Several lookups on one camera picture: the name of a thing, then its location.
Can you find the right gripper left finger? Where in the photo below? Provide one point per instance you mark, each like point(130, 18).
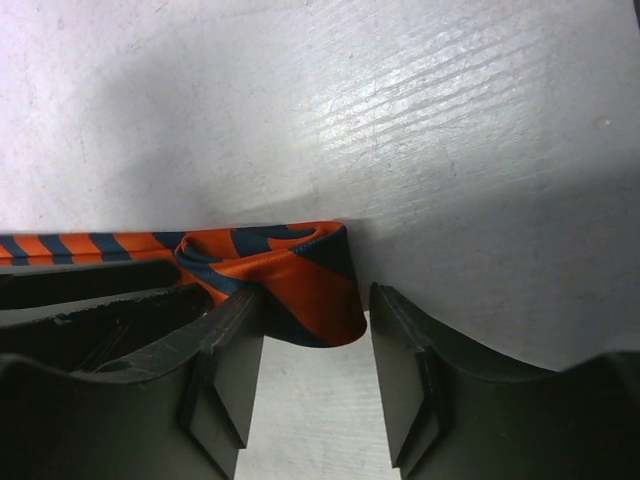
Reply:
point(178, 408)

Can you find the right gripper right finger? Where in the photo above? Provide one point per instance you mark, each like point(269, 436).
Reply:
point(456, 409)

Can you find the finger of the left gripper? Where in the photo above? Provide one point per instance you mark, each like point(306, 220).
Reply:
point(76, 318)

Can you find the orange navy striped tie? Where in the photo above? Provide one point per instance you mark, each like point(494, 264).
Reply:
point(306, 267)

